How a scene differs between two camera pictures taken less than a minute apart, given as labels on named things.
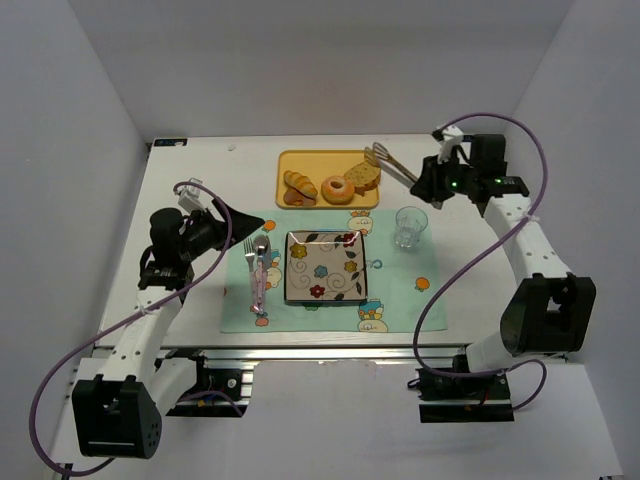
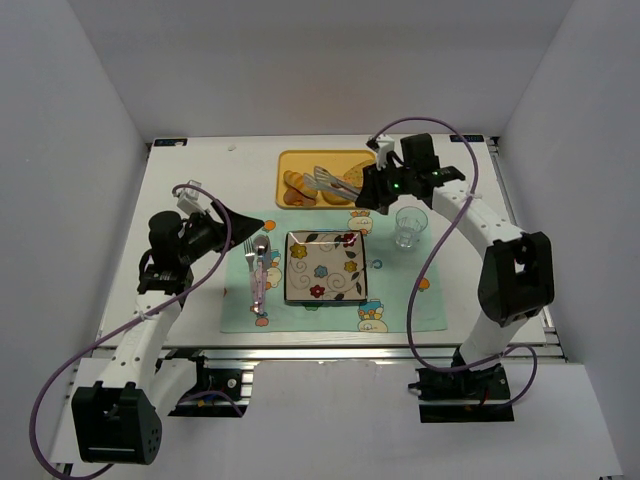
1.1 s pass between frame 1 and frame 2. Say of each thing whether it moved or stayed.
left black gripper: stayed
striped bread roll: stayed
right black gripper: moved
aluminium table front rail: stayed
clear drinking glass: stayed
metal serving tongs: moved
